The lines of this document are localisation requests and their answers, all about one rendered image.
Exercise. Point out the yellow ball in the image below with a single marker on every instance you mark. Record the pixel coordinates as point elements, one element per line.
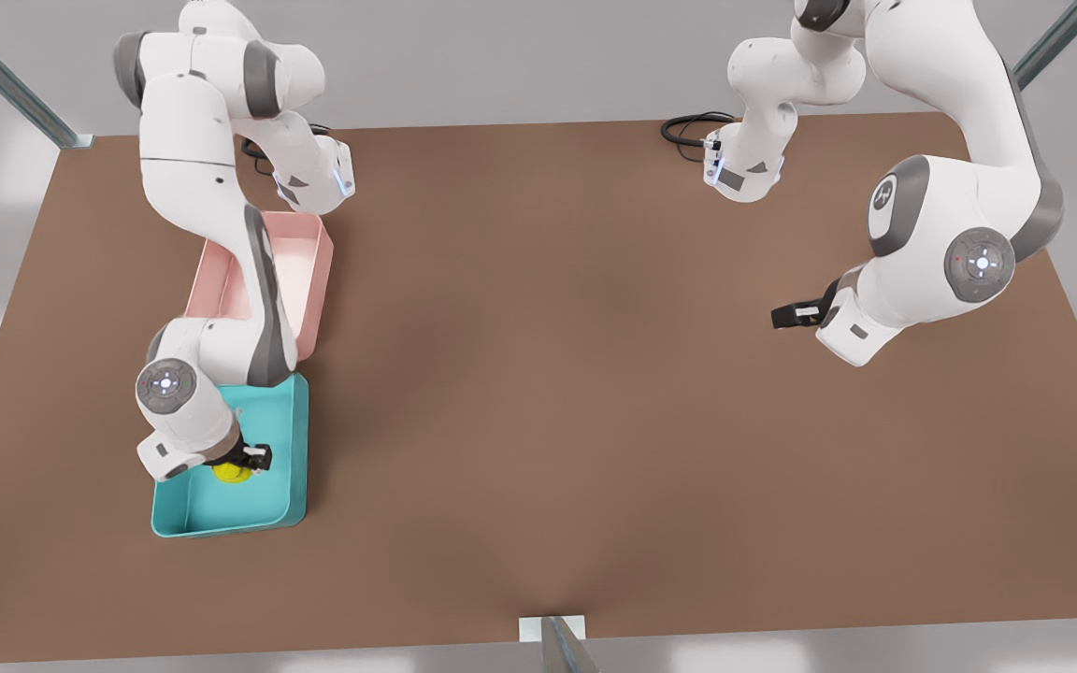
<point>231,473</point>

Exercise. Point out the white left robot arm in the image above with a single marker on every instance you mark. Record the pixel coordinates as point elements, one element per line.
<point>950,121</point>

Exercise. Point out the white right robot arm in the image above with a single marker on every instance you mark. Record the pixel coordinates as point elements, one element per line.
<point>185,131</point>

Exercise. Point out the pink tray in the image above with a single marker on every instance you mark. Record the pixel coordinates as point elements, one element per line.
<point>300,271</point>

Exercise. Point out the teal tray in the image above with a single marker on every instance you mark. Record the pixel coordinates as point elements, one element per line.
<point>258,486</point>

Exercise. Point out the silver frame post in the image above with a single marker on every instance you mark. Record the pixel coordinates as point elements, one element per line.
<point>562,645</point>
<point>1057,42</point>
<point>10,84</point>

